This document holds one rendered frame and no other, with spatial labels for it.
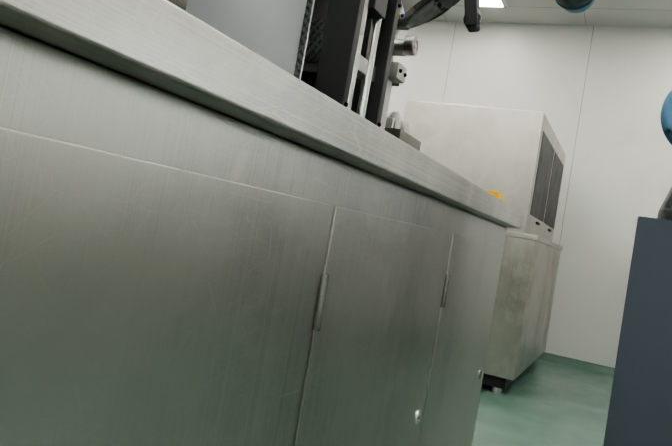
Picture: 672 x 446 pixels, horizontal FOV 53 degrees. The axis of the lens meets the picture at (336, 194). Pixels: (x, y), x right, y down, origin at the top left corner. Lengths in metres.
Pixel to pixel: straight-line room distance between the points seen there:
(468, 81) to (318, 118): 5.63
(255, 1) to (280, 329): 0.71
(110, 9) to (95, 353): 0.19
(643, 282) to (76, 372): 1.01
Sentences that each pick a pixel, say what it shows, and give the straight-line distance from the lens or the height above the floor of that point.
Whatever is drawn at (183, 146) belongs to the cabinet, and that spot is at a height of 0.83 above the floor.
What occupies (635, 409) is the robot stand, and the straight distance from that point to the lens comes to 1.27.
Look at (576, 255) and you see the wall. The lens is 5.80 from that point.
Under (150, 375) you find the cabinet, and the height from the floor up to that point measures 0.68.
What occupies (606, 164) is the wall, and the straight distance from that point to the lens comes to 5.86.
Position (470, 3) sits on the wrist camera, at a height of 1.28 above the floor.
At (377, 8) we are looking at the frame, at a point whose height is 1.13.
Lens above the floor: 0.80
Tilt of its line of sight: 3 degrees up
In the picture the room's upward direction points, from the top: 10 degrees clockwise
